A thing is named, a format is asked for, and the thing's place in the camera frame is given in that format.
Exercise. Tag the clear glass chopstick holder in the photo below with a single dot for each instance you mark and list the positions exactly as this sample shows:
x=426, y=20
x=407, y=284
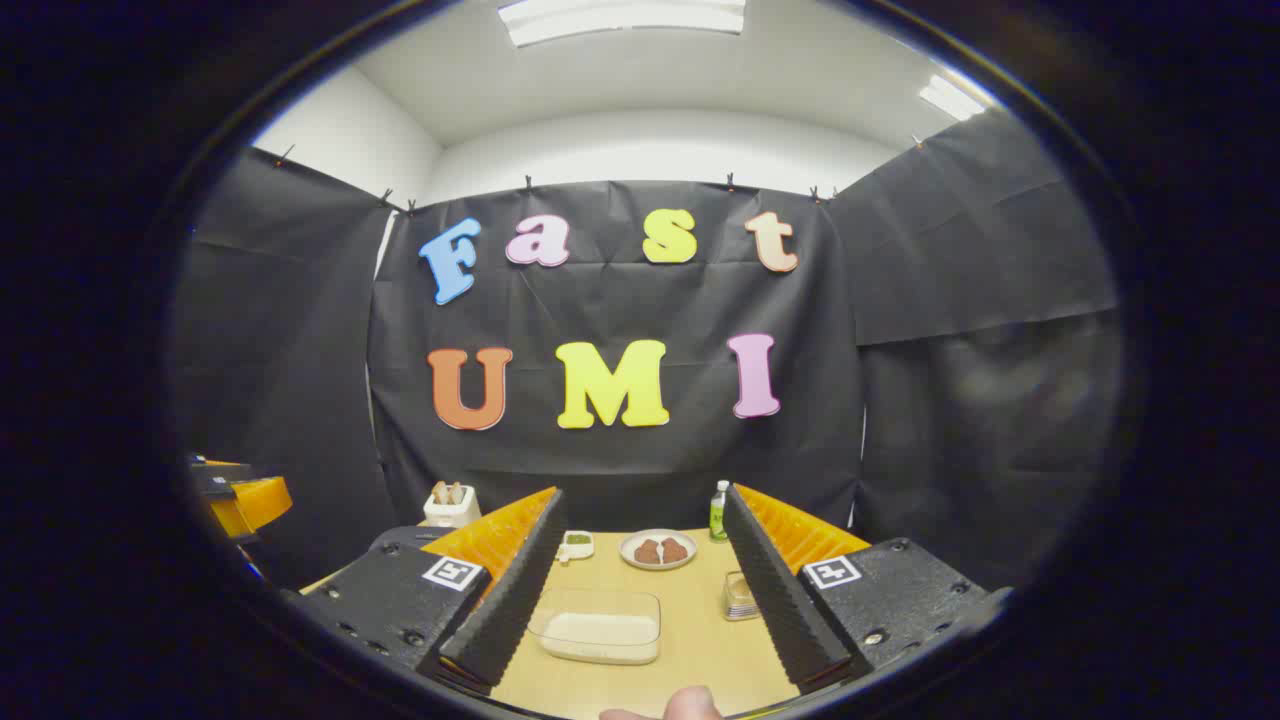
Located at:
x=738, y=598

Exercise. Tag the long ceiling light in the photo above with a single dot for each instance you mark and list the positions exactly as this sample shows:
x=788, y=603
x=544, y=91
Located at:
x=620, y=18
x=950, y=97

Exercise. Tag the white rice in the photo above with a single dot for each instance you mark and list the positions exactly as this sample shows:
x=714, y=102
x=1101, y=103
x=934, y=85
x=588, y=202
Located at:
x=600, y=635

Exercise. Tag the black backdrop cloth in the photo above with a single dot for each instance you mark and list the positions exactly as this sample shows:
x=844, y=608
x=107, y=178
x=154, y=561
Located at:
x=620, y=300

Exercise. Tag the white round plate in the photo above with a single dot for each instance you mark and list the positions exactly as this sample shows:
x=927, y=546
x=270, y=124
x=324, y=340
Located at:
x=628, y=550

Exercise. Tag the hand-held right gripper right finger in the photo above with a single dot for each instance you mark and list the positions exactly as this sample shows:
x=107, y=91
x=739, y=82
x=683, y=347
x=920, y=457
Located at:
x=780, y=600

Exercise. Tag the brown meat piece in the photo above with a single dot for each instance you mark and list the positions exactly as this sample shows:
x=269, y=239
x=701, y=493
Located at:
x=674, y=549
x=648, y=552

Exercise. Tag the green drink bottle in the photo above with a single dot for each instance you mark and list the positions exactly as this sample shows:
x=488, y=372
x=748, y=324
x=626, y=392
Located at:
x=718, y=520

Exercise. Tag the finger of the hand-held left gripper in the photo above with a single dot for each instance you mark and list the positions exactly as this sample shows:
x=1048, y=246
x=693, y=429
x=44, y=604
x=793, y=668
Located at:
x=250, y=505

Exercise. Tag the small divided snack dish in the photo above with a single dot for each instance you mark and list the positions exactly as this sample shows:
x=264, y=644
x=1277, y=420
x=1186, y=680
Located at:
x=578, y=548

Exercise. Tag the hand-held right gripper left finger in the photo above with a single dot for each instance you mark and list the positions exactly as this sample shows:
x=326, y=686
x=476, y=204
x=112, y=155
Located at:
x=515, y=590

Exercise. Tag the white toaster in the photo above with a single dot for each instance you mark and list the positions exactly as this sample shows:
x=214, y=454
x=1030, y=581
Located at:
x=452, y=512

